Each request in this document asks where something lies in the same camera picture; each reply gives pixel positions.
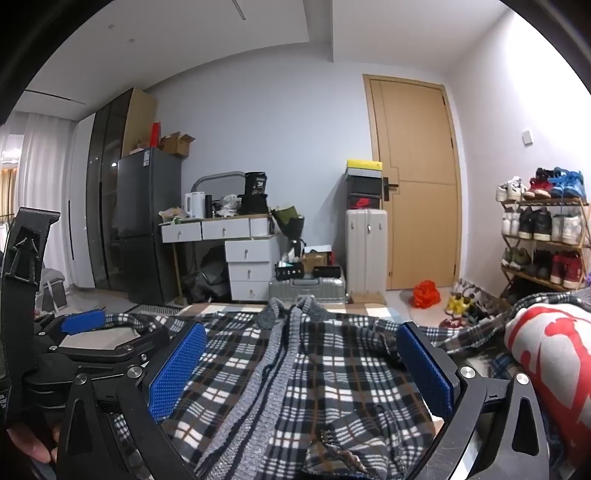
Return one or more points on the dark bag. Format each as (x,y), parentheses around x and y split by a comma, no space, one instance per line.
(210,277)

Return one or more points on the open cardboard box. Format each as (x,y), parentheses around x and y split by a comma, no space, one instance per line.
(175,144)

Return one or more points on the person's left hand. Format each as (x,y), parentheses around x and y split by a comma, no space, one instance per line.
(27,441)

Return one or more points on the orange plastic bag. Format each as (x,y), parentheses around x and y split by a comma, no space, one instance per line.
(425,295)

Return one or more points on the wooden shoe rack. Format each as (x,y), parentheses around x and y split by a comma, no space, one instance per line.
(512,240)

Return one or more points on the dark glass wardrobe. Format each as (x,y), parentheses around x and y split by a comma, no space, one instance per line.
(104,161)

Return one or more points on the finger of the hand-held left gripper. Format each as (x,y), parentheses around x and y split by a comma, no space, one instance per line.
(83,321)
(124,353)

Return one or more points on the silver suitcase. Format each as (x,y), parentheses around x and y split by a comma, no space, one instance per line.
(304,290)

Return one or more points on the red paper bag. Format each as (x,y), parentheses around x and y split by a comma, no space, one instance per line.
(155,136)

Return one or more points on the white desk with drawers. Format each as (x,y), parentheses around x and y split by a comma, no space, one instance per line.
(244,251)

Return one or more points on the red white bag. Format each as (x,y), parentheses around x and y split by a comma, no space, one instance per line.
(545,341)

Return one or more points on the black bag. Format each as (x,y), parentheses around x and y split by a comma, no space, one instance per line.
(254,196)

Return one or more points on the cluster of loose shoes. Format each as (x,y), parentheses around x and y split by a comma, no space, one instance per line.
(455,305)

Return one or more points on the dark grey fridge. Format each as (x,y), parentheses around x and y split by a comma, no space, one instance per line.
(143,207)

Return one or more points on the shoe box with red logo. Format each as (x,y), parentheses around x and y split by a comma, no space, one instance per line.
(364,202)

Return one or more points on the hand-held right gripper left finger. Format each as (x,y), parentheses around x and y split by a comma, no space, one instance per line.
(178,369)

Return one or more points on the black shoe box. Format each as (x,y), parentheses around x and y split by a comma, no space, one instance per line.
(364,187)

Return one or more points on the white sheer curtain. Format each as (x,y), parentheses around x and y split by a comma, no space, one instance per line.
(41,175)

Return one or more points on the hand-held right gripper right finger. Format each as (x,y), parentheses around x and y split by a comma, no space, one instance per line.
(427,374)

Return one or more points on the plaid fleece garment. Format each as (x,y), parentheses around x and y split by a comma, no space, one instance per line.
(286,383)

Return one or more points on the black bottle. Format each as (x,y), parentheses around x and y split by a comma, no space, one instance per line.
(209,206)

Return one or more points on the white electric kettle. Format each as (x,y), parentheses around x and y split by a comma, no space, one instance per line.
(195,205)

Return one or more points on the wooden door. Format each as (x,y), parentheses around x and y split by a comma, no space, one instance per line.
(415,138)

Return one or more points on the green wrapped bouquet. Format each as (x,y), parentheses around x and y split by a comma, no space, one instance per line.
(288,221)

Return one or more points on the white light switch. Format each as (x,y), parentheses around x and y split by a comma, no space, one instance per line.
(527,138)

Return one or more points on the rows of racked shoes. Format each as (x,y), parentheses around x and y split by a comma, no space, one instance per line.
(535,224)

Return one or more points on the yellow lid shoe box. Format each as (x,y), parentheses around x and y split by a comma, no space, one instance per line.
(364,167)

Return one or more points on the grey storage basket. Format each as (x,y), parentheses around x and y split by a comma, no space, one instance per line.
(54,290)

